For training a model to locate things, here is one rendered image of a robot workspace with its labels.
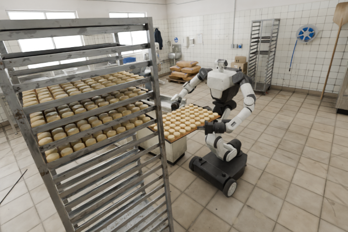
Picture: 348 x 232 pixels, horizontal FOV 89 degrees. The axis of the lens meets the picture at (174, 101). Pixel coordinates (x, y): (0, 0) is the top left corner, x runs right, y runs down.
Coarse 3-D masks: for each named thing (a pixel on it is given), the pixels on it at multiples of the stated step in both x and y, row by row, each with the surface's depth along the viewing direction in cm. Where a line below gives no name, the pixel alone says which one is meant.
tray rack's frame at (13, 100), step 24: (0, 24) 57; (24, 24) 60; (48, 24) 64; (72, 24) 69; (96, 24) 74; (120, 24) 80; (0, 48) 90; (0, 72) 59; (24, 120) 67; (48, 192) 79; (72, 216) 137
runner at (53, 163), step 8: (152, 120) 110; (136, 128) 103; (112, 136) 95; (120, 136) 98; (96, 144) 90; (104, 144) 93; (80, 152) 86; (56, 160) 80; (64, 160) 82; (48, 168) 79
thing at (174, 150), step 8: (168, 104) 235; (184, 104) 236; (152, 112) 231; (168, 112) 212; (144, 128) 254; (144, 136) 261; (184, 136) 251; (144, 144) 269; (152, 144) 256; (168, 144) 233; (176, 144) 237; (184, 144) 255; (152, 152) 263; (168, 152) 238; (176, 152) 241; (184, 152) 265; (168, 160) 244; (176, 160) 251
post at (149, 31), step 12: (156, 60) 97; (156, 72) 99; (156, 84) 101; (156, 96) 103; (156, 108) 107; (156, 120) 111; (168, 180) 129; (168, 192) 133; (168, 204) 136; (168, 216) 143
